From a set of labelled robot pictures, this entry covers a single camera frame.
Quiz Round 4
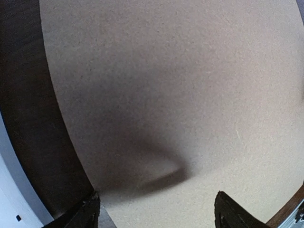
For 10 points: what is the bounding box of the aluminium front rail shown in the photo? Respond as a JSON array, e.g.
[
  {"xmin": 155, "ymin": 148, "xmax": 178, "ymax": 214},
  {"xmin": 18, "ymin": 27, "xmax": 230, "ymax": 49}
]
[{"xmin": 278, "ymin": 201, "xmax": 304, "ymax": 228}]

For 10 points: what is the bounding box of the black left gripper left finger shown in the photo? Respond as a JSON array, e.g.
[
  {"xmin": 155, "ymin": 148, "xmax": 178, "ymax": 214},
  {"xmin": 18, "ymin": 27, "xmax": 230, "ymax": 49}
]
[{"xmin": 43, "ymin": 191, "xmax": 100, "ymax": 228}]

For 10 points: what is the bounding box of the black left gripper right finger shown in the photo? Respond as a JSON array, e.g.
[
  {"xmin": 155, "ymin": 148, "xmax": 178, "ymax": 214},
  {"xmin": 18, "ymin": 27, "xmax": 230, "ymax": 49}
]
[{"xmin": 214, "ymin": 191, "xmax": 269, "ymax": 228}]

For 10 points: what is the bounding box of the brown backing board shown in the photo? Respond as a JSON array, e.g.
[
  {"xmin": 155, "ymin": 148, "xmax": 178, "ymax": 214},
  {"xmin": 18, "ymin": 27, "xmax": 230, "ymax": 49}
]
[{"xmin": 40, "ymin": 0, "xmax": 304, "ymax": 228}]

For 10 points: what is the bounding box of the white picture frame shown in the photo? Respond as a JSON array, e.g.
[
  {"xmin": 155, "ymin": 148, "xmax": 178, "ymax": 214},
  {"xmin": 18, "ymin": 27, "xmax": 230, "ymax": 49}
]
[{"xmin": 0, "ymin": 118, "xmax": 54, "ymax": 228}]

